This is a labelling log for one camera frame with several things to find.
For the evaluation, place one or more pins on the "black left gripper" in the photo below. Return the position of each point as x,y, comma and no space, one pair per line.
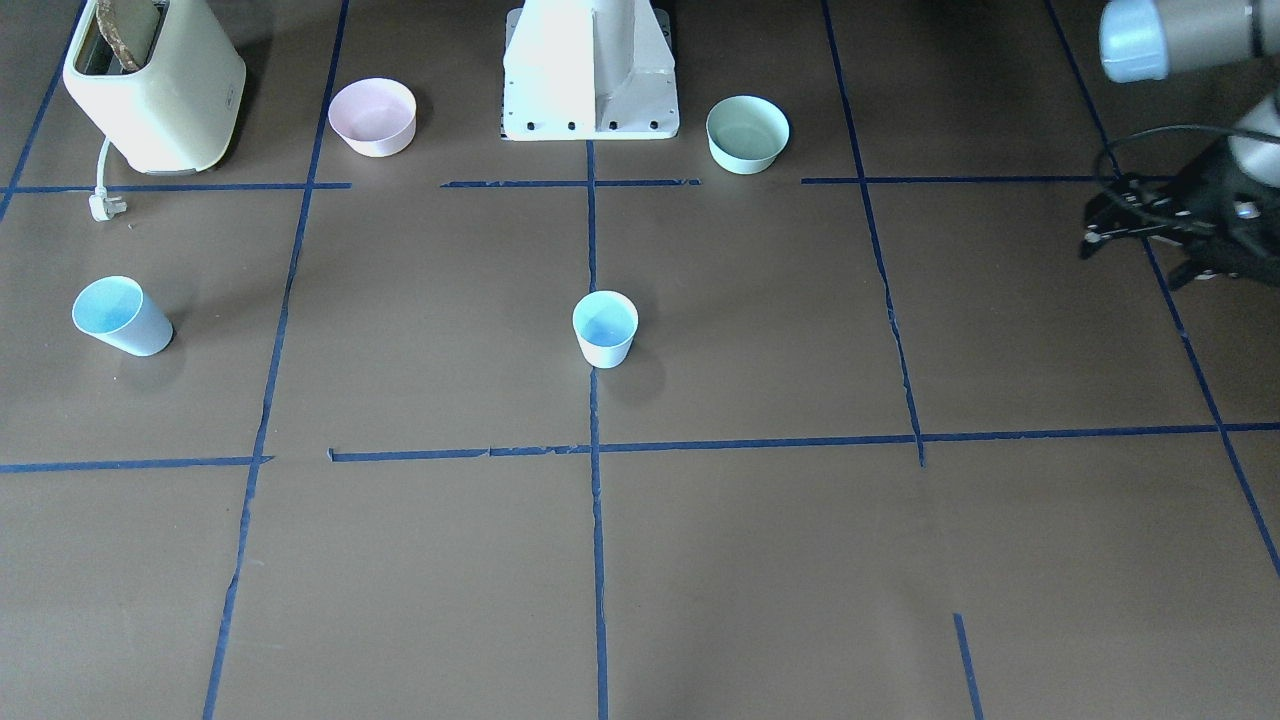
1222,185

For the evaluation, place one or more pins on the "light blue cup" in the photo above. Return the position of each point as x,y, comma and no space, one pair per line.
605,323
117,311

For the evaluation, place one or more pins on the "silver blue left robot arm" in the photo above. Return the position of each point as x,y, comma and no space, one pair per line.
1141,40

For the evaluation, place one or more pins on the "mint green bowl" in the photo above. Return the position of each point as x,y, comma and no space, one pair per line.
746,133

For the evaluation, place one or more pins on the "pink bowl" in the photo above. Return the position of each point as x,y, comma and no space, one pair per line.
376,117

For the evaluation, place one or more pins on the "white toaster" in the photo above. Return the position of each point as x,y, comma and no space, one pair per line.
177,115

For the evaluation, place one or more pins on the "bread slice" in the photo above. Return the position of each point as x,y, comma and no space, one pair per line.
130,30

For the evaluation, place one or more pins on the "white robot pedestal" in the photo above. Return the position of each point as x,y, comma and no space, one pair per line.
589,71

